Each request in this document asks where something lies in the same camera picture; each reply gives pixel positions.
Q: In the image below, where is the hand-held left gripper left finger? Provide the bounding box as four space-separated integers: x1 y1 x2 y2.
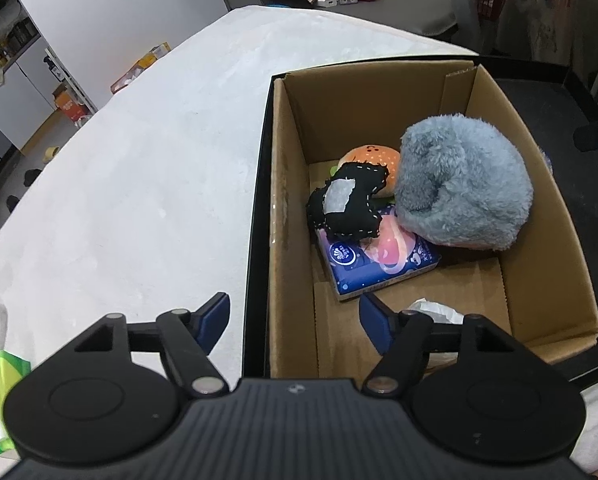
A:
73 291 231 397

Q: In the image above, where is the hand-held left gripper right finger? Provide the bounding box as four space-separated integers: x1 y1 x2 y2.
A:
359 291 524 396

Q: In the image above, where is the white tissue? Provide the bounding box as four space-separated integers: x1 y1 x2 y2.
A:
404 298 466 367

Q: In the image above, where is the brown cardboard box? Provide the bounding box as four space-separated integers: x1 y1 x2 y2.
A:
266 59 598 380

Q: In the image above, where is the black stitched plush toy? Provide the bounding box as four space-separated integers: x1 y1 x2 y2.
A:
306 161 391 240

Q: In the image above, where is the grey-blue fluffy plush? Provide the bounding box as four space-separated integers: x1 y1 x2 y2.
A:
393 112 535 252

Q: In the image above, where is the orange burger plush toy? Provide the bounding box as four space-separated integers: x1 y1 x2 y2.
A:
329 144 402 201

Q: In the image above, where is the blue tissue pack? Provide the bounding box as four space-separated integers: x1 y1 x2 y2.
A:
315 202 442 303

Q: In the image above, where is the translucent plastic bag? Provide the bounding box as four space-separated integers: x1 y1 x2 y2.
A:
526 0 580 61

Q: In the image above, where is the green tissue box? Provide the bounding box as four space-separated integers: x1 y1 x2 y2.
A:
0 347 32 458

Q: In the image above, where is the black side table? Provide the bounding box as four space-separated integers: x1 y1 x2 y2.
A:
206 0 480 56

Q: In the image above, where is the orange carton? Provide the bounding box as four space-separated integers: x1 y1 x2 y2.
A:
53 85 87 121

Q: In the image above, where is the orange and white package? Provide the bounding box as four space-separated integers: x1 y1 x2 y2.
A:
110 42 172 95

